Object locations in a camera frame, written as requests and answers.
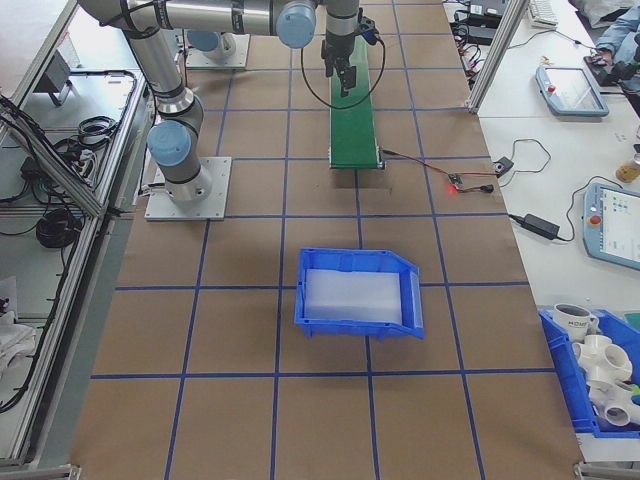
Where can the light blue sleeved forearm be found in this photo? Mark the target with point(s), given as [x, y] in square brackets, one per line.
[620, 30]

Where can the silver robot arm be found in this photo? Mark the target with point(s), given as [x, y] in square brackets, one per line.
[155, 65]
[227, 44]

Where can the green conveyor belt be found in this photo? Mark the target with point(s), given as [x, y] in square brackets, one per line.
[352, 135]

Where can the black power supply box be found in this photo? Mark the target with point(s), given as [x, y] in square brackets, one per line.
[477, 32]

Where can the small circuit board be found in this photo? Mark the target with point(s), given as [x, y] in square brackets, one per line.
[455, 181]

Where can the black barrel plug lead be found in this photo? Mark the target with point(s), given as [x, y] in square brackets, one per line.
[485, 188]

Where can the small black knob box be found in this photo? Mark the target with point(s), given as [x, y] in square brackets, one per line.
[502, 166]

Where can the white keyboard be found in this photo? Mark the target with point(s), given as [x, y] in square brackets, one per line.
[542, 12]

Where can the teach pendant with grey screen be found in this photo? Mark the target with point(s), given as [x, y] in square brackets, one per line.
[570, 90]

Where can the small black power adapter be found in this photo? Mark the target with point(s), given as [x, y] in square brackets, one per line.
[541, 225]

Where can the blue plastic storage bin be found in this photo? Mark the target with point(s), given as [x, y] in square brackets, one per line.
[350, 328]

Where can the grey metal box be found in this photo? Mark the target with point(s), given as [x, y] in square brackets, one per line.
[55, 75]

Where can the teach pendant with bright screen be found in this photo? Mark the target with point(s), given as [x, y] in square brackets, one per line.
[615, 225]

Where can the white printed mug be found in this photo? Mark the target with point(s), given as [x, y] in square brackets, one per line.
[570, 322]

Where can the blue bin with pipe fittings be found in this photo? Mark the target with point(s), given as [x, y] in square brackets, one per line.
[560, 360]

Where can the white PVC pipe fitting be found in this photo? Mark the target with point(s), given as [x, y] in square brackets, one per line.
[602, 357]
[612, 407]

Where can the white crumpled cloth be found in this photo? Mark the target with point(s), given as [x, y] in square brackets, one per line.
[12, 340]

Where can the aluminium profile bar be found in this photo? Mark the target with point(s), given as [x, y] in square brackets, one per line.
[607, 471]
[40, 471]

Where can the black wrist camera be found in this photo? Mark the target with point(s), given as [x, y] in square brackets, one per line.
[369, 29]

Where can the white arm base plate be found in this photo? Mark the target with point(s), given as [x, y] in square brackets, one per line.
[241, 57]
[220, 200]

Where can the aluminium frame post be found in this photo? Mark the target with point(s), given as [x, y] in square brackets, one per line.
[492, 55]

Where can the V-shaped metal bar frame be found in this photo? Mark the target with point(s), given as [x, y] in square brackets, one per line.
[95, 205]

